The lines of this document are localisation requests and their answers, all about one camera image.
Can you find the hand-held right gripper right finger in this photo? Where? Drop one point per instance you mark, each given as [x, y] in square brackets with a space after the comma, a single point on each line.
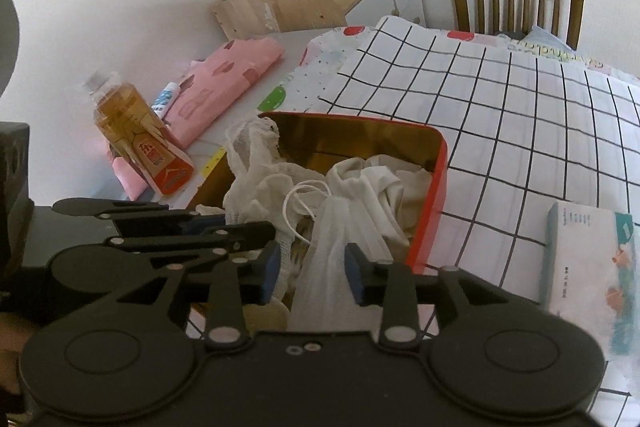
[354, 272]

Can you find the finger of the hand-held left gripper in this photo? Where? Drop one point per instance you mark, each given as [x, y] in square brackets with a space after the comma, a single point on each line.
[207, 219]
[240, 237]

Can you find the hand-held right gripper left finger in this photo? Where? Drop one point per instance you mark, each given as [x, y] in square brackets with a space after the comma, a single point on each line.
[271, 264]

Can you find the white mesh bag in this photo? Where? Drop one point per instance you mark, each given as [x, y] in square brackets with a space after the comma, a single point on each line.
[325, 257]

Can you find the red tin box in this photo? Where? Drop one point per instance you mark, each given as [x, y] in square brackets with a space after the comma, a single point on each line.
[440, 187]

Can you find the blue white tube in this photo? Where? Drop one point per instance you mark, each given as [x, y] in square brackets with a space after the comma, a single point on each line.
[165, 99]

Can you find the amber tea bottle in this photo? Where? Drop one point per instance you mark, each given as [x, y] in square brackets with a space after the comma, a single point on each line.
[127, 117]

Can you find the pink printed cloth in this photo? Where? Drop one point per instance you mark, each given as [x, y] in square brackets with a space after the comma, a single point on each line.
[225, 72]

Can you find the grey round fan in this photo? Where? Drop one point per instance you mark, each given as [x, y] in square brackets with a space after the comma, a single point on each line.
[7, 42]

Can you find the black grid white tablecloth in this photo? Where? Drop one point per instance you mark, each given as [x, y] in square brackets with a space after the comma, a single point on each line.
[500, 132]

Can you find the wooden crate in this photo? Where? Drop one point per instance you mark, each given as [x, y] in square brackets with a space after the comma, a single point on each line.
[300, 14]

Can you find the pale green tissue box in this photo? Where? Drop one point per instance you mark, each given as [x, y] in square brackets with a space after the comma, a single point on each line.
[585, 267]

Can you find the pale blue cloth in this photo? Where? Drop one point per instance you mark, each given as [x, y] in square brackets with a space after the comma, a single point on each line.
[542, 39]

